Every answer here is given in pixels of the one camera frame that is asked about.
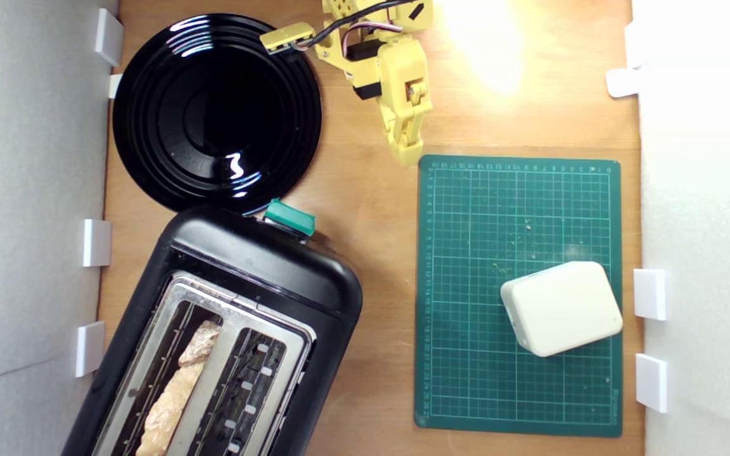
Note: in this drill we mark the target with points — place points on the brown bread slice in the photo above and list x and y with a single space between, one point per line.
175 399

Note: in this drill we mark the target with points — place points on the green toaster lever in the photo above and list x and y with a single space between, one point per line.
289 216

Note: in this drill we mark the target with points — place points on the black two-slot toaster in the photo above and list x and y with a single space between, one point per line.
263 266

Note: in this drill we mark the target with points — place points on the black round plate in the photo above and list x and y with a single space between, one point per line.
213 114

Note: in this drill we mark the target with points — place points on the white rounded block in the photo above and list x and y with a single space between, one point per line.
561 307

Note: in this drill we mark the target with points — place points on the green cutting mat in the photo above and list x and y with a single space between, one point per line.
466 380

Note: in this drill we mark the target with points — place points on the yellow-mounted gripper camera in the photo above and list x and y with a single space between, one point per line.
286 38

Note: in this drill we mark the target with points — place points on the small white wall clip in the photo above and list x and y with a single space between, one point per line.
632 44
650 294
115 85
621 82
108 36
97 242
651 382
90 348

